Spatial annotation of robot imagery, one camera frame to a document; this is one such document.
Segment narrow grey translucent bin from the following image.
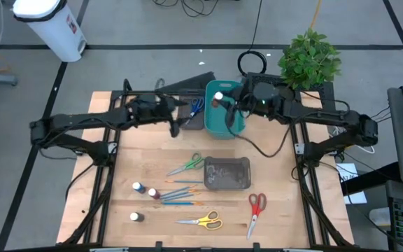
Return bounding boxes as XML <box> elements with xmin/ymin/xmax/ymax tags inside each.
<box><xmin>176</xmin><ymin>91</ymin><xmax>206</xmax><ymax>132</ymax></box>

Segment yellow hanging cable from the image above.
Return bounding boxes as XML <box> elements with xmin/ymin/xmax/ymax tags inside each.
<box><xmin>309</xmin><ymin>0</ymin><xmax>323</xmax><ymax>31</ymax></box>

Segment green leafy plant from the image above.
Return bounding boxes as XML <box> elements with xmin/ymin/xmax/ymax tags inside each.
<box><xmin>277</xmin><ymin>27</ymin><xmax>342</xmax><ymax>91</ymax></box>

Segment white cable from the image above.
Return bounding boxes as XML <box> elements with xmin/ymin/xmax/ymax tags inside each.
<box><xmin>327</xmin><ymin>124</ymin><xmax>376</xmax><ymax>155</ymax></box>

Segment green handled scissors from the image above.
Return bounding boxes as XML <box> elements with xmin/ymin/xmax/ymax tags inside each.
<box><xmin>166</xmin><ymin>152</ymin><xmax>206</xmax><ymax>177</ymax></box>

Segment black coiled floor cable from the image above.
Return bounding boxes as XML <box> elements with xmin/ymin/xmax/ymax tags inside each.
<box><xmin>236</xmin><ymin>0</ymin><xmax>268</xmax><ymax>78</ymax></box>

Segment white trash bin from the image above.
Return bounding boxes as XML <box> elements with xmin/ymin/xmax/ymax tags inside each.
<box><xmin>12</xmin><ymin>0</ymin><xmax>87</xmax><ymax>63</ymax></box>

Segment red handled scissors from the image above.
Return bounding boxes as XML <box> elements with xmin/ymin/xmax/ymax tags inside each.
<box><xmin>246</xmin><ymin>192</ymin><xmax>268</xmax><ymax>241</ymax></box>

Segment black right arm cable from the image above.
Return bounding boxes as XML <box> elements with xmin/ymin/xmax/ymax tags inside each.
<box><xmin>234</xmin><ymin>124</ymin><xmax>292</xmax><ymax>159</ymax></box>

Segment white paper sheet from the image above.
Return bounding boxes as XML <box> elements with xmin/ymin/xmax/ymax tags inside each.
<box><xmin>336</xmin><ymin>162</ymin><xmax>367</xmax><ymax>205</ymax></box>

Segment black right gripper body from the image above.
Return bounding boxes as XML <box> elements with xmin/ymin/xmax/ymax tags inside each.
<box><xmin>225</xmin><ymin>85</ymin><xmax>258</xmax><ymax>129</ymax></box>

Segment blue paintbrush gold ferrule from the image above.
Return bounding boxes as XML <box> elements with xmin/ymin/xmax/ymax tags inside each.
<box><xmin>162</xmin><ymin>192</ymin><xmax>202</xmax><ymax>202</ymax></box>
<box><xmin>159</xmin><ymin>190</ymin><xmax>199</xmax><ymax>200</ymax></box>
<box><xmin>160</xmin><ymin>184</ymin><xmax>198</xmax><ymax>197</ymax></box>

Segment black desk beam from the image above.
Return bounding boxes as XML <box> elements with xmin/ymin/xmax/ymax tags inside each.
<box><xmin>341</xmin><ymin>162</ymin><xmax>398</xmax><ymax>195</ymax></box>

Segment black perforated panel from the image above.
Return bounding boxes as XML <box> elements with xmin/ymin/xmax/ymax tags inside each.
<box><xmin>243</xmin><ymin>72</ymin><xmax>336</xmax><ymax>120</ymax></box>

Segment blue and orange pens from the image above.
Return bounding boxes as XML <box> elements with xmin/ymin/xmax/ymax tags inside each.
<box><xmin>161</xmin><ymin>201</ymin><xmax>204</xmax><ymax>207</ymax></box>

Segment teal plastic bin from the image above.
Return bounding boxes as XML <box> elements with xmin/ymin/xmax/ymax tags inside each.
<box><xmin>204</xmin><ymin>79</ymin><xmax>246</xmax><ymax>140</ymax></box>

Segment brown paint bottle white cap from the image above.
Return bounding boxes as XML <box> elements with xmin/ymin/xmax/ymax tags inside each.
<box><xmin>212</xmin><ymin>91</ymin><xmax>225</xmax><ymax>109</ymax></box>

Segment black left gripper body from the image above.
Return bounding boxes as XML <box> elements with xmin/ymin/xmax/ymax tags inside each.
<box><xmin>129</xmin><ymin>96</ymin><xmax>181</xmax><ymax>138</ymax></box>

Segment yellow handled scissors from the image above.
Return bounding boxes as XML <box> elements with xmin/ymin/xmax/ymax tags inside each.
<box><xmin>175</xmin><ymin>209</ymin><xmax>223</xmax><ymax>231</ymax></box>

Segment black plant pot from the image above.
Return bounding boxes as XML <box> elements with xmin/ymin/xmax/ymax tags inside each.
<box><xmin>277</xmin><ymin>85</ymin><xmax>296</xmax><ymax>102</ymax></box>

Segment wide grey translucent bin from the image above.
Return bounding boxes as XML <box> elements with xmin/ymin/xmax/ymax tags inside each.
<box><xmin>203</xmin><ymin>156</ymin><xmax>252</xmax><ymax>191</ymax></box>

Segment blue handled scissors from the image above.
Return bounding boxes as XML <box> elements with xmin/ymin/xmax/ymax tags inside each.
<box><xmin>186</xmin><ymin>97</ymin><xmax>206</xmax><ymax>124</ymax></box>

